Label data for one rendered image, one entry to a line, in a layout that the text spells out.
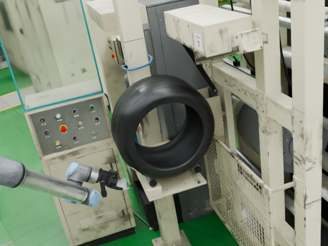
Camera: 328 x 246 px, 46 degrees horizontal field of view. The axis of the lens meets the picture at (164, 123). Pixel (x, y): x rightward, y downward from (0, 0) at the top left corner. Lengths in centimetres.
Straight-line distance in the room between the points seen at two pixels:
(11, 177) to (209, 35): 106
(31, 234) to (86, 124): 134
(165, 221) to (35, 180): 133
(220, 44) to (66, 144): 150
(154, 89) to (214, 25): 49
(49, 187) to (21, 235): 193
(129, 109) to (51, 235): 190
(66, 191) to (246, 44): 110
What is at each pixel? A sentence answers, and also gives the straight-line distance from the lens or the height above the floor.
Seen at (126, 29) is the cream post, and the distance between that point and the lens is 231.
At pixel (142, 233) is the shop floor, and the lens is 335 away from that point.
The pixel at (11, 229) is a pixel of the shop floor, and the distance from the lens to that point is 393.
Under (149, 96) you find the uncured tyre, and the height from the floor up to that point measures 143.
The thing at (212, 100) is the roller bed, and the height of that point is 118.
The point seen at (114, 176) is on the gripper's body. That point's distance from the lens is 228.
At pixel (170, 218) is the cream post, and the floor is 32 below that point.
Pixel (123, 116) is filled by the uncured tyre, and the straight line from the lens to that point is 205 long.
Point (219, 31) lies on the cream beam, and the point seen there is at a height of 174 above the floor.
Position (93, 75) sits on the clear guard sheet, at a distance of 270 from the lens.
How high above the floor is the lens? 214
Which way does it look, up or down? 25 degrees down
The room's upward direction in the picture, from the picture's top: 10 degrees counter-clockwise
